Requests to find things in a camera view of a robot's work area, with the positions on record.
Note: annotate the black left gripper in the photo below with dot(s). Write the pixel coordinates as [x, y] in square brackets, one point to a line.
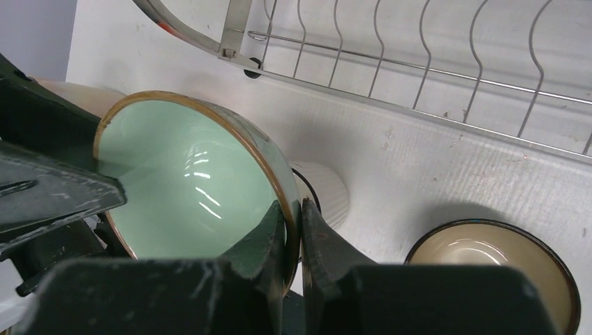
[40, 198]

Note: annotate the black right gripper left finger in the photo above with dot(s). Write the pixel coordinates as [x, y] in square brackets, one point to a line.
[239, 292]

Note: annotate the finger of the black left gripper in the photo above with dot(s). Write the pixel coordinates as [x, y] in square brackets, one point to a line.
[35, 118]

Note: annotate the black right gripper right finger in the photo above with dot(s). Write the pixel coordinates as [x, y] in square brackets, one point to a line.
[345, 292]

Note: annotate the mint green bowl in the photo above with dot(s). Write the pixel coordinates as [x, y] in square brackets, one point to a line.
[197, 176]

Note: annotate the stainless steel dish rack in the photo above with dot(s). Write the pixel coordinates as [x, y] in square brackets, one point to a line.
[235, 29]

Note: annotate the white ribbed mug black rim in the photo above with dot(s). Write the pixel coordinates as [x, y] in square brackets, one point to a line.
[325, 188]

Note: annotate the beige bowl dark rim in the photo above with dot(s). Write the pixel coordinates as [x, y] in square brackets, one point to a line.
[488, 242]

